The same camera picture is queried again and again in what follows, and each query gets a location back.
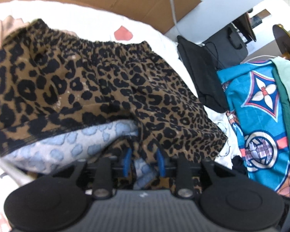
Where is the leopard print skirt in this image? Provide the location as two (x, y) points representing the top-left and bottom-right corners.
(0, 17), (227, 190)

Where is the folded black garment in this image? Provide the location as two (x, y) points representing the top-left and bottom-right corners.
(177, 36), (229, 113)

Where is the blue patterned fabric bag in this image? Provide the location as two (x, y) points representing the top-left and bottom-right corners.
(217, 59), (290, 197)

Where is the black bag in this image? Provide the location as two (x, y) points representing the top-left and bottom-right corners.
(203, 24), (248, 70)

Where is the cream bear print blanket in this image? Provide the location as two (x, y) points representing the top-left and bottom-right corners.
(0, 0), (235, 232)

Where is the gold rimmed round stool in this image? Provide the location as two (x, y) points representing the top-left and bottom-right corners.
(272, 24), (290, 61)

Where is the white power cable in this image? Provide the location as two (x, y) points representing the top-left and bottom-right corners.
(158, 0), (184, 38)

